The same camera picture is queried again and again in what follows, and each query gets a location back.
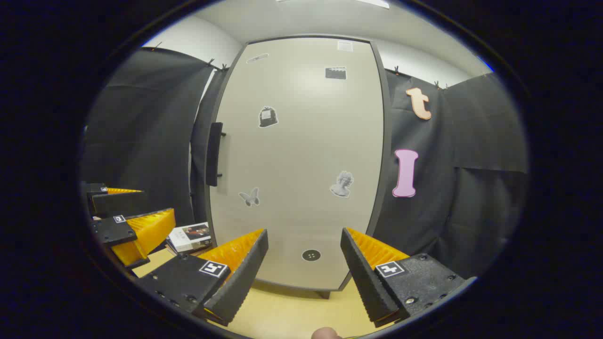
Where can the black backdrop cloth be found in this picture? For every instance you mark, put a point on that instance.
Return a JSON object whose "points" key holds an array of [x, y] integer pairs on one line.
{"points": [[471, 212], [141, 132]]}

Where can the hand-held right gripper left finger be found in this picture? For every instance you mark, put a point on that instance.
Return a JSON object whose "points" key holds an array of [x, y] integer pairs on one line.
{"points": [[242, 278]]}

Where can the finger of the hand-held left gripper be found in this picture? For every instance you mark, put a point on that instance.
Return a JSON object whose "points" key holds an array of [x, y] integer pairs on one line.
{"points": [[120, 205], [113, 230]]}

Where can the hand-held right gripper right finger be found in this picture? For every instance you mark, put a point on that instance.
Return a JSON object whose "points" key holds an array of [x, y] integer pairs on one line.
{"points": [[365, 278]]}

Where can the beige cabinet door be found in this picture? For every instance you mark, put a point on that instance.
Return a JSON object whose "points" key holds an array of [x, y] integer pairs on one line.
{"points": [[301, 150]]}

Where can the ceiling light panel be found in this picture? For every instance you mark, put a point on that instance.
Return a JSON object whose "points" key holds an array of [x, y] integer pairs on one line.
{"points": [[374, 3]]}

